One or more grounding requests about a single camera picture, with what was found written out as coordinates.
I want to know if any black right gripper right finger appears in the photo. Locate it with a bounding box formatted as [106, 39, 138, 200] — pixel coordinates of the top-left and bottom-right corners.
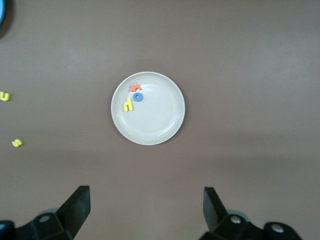
[199, 186, 303, 240]

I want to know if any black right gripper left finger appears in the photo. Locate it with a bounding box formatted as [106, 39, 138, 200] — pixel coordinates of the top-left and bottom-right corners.
[0, 185, 91, 240]

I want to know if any yellow foam letter h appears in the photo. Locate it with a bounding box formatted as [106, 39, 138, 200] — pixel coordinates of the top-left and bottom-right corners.
[122, 97, 135, 112]

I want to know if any beige brown plate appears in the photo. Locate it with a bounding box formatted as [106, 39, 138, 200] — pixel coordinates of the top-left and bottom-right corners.
[110, 71, 186, 146]

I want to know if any brown table cover sheet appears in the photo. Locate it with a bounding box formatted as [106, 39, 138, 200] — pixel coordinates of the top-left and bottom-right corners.
[0, 0, 320, 240]

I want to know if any blue plate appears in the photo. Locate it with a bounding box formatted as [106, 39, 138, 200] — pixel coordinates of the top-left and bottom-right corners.
[0, 0, 8, 25]

